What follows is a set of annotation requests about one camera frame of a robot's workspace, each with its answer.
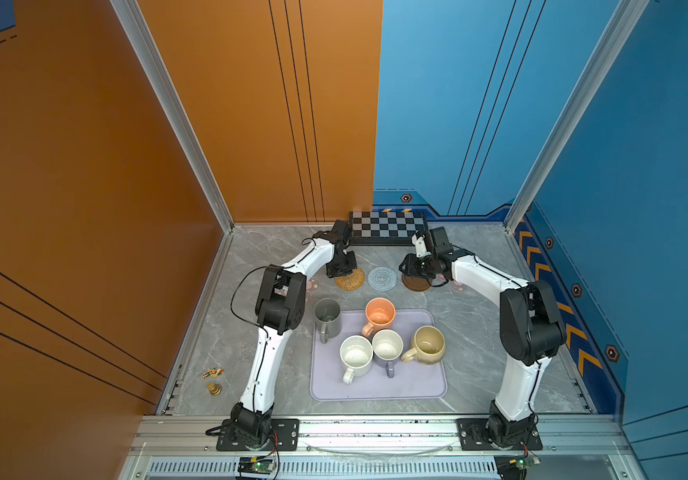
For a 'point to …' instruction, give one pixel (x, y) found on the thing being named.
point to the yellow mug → (428, 346)
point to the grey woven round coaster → (382, 279)
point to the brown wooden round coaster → (416, 283)
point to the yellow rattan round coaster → (352, 281)
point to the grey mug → (327, 316)
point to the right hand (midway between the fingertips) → (401, 267)
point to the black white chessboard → (385, 228)
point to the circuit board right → (514, 467)
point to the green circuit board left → (256, 465)
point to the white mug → (356, 355)
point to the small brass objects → (214, 389)
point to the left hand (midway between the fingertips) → (352, 268)
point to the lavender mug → (387, 349)
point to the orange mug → (379, 315)
